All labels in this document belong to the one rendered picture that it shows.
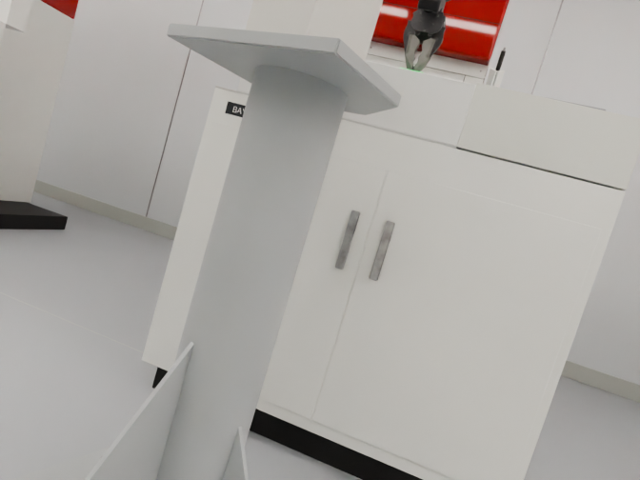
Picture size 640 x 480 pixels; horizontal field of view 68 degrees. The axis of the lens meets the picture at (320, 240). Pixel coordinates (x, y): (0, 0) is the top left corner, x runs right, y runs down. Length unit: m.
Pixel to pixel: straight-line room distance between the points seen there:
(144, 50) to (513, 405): 3.62
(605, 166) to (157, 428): 0.99
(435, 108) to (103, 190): 3.32
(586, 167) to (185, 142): 3.06
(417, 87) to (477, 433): 0.78
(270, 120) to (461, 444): 0.82
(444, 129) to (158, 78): 3.11
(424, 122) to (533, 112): 0.23
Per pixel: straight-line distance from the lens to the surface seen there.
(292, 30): 0.76
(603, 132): 1.16
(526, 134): 1.13
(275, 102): 0.76
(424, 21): 1.23
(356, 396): 1.17
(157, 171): 3.86
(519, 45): 3.45
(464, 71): 1.81
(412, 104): 1.14
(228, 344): 0.79
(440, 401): 1.16
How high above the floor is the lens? 0.63
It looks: 5 degrees down
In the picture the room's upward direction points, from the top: 17 degrees clockwise
